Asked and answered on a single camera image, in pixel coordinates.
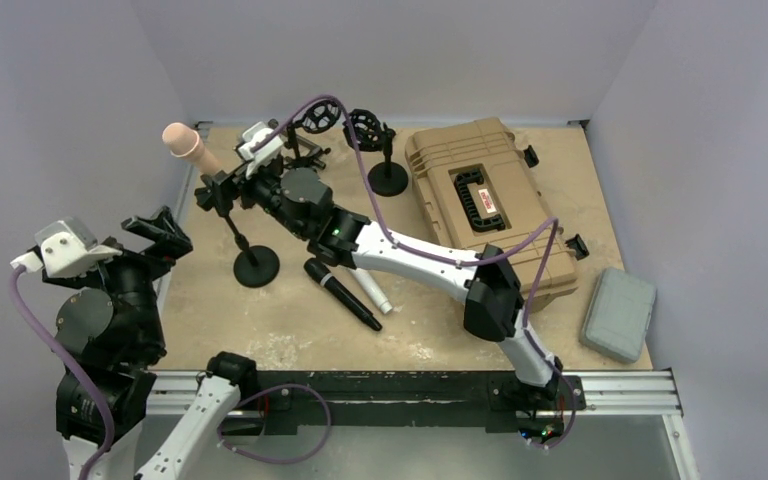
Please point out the black clip microphone stand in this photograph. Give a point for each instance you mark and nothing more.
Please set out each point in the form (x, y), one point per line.
(254, 266)

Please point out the beige microphone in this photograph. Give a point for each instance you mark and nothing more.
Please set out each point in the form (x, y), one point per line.
(183, 142)

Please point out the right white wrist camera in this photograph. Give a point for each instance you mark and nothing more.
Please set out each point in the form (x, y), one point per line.
(259, 146)

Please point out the black microphone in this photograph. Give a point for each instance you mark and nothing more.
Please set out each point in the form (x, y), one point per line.
(323, 276)

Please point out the white microphone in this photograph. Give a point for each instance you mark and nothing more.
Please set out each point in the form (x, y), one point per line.
(372, 289)

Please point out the tan hard plastic case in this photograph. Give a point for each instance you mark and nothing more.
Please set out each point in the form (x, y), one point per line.
(474, 186)

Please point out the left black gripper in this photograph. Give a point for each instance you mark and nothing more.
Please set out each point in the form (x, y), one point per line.
(169, 242)

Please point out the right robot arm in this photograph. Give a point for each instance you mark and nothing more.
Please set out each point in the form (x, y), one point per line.
(496, 309)

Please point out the black round base shock-mount stand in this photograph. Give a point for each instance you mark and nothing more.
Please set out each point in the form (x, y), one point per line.
(387, 178)

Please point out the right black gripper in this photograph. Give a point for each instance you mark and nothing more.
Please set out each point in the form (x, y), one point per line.
(245, 185)

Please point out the black tripod microphone stand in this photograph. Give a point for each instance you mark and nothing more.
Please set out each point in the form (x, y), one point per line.
(317, 119)

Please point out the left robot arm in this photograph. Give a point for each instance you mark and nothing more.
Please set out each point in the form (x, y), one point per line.
(111, 328)

